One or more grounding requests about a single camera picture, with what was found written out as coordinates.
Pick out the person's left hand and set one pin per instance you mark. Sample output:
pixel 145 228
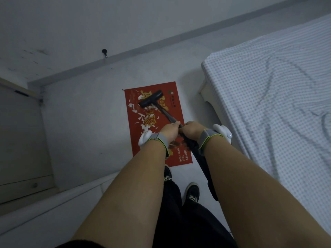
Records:
pixel 170 131

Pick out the person's right hand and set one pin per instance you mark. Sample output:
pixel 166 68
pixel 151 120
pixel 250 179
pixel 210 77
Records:
pixel 192 131

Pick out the red poster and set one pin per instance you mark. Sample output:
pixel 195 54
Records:
pixel 177 111

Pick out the person's left forearm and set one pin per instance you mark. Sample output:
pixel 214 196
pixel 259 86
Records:
pixel 129 198

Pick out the person's right forearm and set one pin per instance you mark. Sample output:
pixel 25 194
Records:
pixel 258 198

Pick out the grey left wrist band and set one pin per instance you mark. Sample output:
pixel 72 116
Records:
pixel 160 140

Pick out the grey wrist band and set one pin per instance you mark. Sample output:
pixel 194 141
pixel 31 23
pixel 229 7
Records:
pixel 160 140
pixel 205 139

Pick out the grey right wrist band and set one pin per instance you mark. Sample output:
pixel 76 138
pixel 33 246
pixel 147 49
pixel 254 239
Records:
pixel 205 139

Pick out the white left wrist tracker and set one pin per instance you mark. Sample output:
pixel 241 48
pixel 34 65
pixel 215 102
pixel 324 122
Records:
pixel 144 138

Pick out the white wrist tracker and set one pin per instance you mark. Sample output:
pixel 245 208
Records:
pixel 144 138
pixel 223 132

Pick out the white right wrist tracker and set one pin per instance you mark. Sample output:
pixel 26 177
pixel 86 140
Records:
pixel 223 132

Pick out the scattered paper scraps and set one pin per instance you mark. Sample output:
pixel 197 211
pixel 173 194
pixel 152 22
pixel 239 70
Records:
pixel 142 117

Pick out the black left shoe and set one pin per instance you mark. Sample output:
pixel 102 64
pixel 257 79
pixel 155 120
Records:
pixel 168 174

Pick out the black shoe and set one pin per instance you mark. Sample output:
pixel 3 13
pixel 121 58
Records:
pixel 192 192
pixel 168 174

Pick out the black right shoe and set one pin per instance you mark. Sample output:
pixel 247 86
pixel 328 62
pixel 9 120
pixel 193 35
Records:
pixel 192 192

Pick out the bed with checked sheet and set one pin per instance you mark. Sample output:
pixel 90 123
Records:
pixel 271 100

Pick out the black striped trousers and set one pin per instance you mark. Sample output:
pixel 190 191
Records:
pixel 181 224

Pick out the black door stopper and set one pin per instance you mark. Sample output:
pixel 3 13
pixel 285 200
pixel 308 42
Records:
pixel 104 51

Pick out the black shirt sleeve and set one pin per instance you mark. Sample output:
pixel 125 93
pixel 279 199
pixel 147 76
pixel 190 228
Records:
pixel 82 244

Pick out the brown wooden door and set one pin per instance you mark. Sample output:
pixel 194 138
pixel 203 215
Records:
pixel 20 139

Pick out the white wardrobe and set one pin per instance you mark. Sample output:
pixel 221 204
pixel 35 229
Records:
pixel 38 229

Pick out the white bed frame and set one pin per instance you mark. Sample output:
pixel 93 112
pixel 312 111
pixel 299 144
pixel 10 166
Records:
pixel 207 91

